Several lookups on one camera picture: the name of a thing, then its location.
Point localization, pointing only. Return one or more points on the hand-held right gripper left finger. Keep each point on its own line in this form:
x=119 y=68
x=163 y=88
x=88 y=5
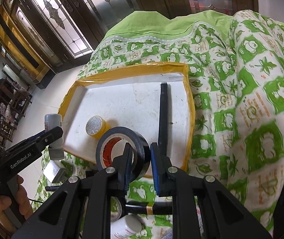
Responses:
x=129 y=158

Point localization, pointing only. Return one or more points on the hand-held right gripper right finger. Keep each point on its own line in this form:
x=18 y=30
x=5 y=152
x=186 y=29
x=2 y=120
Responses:
x=154 y=164

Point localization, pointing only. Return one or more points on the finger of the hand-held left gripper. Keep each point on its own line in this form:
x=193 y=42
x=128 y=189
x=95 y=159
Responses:
x=49 y=135

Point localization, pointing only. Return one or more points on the white bottle grey cap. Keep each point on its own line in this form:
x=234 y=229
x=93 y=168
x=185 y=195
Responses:
x=53 y=122

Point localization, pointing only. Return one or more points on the black tape roll red core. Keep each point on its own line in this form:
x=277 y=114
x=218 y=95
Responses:
x=118 y=135

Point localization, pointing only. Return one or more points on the white power adapter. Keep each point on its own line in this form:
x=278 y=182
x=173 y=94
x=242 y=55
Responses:
x=53 y=170

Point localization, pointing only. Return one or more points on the yellow tape roll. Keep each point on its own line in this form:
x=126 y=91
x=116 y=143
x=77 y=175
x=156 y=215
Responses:
x=97 y=127

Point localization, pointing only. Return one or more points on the black marker yellow ends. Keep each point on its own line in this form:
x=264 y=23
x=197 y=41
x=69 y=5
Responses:
x=137 y=208

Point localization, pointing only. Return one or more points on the thin black pen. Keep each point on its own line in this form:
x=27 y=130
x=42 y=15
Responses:
x=163 y=114

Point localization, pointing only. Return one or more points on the black pen white tip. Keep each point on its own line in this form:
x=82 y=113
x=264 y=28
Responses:
x=52 y=187

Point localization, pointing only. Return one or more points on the white foam tray yellow edge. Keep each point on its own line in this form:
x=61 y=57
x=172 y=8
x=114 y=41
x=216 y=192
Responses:
x=132 y=102

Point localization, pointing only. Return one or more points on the small white bottle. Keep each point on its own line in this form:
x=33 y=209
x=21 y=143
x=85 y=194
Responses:
x=125 y=227

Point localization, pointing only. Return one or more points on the dark wooden chair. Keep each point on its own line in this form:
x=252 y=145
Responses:
x=12 y=99

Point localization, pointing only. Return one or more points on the yellow framed cabinet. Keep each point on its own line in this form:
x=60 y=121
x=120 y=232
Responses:
x=14 y=42

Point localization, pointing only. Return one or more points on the green white printed blanket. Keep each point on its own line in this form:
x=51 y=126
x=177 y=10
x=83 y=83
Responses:
x=244 y=92

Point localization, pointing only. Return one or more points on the wooden stained glass doors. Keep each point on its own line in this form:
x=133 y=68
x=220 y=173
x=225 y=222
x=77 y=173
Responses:
x=64 y=17

